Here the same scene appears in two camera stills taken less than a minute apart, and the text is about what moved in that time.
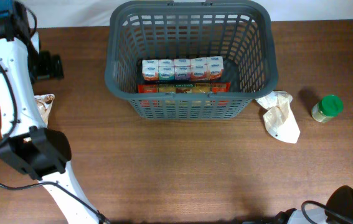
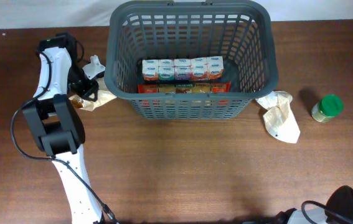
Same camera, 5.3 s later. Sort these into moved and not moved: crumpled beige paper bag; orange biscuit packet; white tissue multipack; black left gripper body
Moved: black left gripper body
Not moved: white tissue multipack; orange biscuit packet; crumpled beige paper bag
